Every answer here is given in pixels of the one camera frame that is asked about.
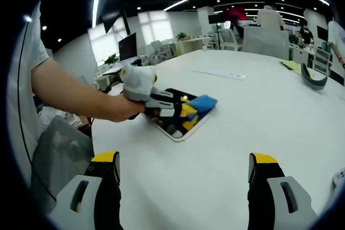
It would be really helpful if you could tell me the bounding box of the white office chair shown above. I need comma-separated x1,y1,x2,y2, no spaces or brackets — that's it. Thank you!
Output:
218,29,240,51

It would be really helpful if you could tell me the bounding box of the black cable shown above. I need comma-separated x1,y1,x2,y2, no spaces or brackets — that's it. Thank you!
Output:
16,21,58,203

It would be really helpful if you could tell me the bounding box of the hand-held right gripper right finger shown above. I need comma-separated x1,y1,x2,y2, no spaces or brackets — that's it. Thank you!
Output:
247,152,319,230

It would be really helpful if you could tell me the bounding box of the grey mesh office chair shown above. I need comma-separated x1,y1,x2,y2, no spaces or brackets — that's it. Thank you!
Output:
241,26,290,60

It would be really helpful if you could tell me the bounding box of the white flat ruler strip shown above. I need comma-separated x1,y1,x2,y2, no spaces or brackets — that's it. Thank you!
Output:
192,68,246,81

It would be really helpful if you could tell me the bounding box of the white spotted toy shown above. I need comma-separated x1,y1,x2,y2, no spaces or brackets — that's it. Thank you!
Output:
332,167,345,188

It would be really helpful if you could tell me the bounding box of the grey curved headband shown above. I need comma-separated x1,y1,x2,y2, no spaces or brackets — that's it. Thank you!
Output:
300,62,329,91

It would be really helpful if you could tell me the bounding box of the white mesh chair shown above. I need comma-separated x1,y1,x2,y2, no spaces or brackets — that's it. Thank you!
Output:
313,47,333,76

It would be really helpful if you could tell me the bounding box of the person's left hand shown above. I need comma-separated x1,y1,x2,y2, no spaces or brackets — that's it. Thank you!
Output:
107,94,147,123

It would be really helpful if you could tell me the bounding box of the person's white shirt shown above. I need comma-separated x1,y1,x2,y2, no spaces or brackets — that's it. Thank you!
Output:
6,0,51,147

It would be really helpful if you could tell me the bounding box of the blue cleaning cloth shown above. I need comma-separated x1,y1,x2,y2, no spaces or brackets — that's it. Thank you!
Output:
185,94,219,123

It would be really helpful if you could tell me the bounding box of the hanging black monitor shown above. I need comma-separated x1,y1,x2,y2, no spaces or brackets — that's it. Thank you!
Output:
100,9,128,34

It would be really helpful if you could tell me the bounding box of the yellow paper sheet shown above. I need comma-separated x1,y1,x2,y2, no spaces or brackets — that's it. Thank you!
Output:
279,60,316,78

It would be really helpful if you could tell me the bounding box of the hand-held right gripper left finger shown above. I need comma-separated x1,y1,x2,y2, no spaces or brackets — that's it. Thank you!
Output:
49,151,124,230

